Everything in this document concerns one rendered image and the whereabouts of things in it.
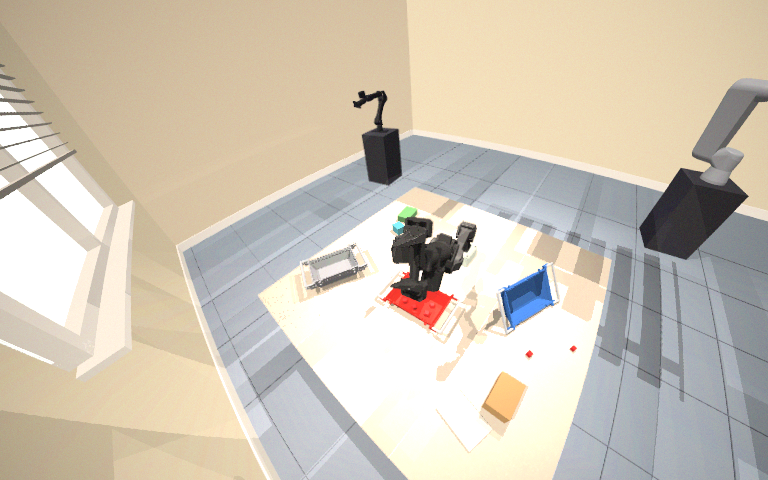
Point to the green flat block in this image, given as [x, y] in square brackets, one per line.
[407, 212]

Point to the tan rectangular block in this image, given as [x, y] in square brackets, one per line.
[503, 397]

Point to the red plastic tray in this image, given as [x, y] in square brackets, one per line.
[439, 299]

